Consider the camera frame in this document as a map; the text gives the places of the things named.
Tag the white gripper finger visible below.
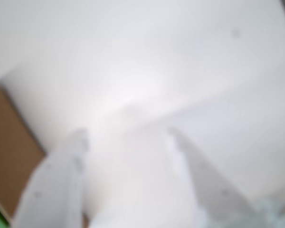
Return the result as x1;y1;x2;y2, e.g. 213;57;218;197
167;129;266;228
11;128;90;228

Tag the brown cardboard box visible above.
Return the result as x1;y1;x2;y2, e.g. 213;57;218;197
0;82;47;226

